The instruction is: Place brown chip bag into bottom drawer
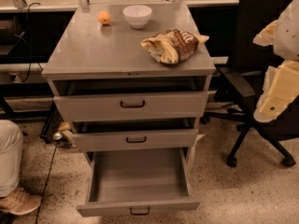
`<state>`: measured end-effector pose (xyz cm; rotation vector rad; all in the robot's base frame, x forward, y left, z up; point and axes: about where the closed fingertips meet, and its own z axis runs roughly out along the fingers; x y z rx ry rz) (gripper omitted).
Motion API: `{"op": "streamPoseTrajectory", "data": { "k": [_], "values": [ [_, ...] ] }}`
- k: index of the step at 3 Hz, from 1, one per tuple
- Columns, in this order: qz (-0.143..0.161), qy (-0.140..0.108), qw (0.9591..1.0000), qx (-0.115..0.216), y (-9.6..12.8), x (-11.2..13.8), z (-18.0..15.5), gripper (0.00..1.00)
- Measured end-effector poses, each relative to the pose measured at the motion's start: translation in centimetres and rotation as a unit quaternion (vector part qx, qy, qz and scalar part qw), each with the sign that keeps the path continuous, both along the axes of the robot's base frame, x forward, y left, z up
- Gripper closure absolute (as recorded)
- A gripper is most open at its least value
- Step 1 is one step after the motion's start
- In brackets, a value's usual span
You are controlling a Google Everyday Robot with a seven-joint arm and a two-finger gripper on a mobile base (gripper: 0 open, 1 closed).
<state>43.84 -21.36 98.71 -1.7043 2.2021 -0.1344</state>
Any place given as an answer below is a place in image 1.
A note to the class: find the middle drawer with black handle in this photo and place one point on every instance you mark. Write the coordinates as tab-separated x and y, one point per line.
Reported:
135	140

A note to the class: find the open bottom drawer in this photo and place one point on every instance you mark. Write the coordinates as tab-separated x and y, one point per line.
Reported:
138	183

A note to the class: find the brown chip bag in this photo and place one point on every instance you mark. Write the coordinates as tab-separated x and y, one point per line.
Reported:
173	46

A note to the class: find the top drawer with black handle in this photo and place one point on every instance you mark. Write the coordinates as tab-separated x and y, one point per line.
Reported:
126	106

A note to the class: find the orange fruit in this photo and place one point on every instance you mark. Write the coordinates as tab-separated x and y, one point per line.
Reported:
104	18

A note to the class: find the person's leg in beige trousers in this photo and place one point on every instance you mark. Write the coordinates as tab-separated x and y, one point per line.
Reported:
11	141

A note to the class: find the grey metal drawer cabinet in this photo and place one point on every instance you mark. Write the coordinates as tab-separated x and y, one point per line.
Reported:
96	59

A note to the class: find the drawer with black handle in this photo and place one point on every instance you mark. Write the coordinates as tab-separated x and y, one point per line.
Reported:
135	140
126	106

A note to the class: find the white ceramic bowl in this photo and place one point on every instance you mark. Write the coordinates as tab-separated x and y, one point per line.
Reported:
137	15

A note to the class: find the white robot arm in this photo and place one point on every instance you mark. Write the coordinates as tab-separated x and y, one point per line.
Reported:
281	84

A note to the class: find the black office chair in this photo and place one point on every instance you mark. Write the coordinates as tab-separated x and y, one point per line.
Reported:
241	80

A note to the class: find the tan sneaker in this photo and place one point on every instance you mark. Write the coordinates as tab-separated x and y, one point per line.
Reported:
19	202

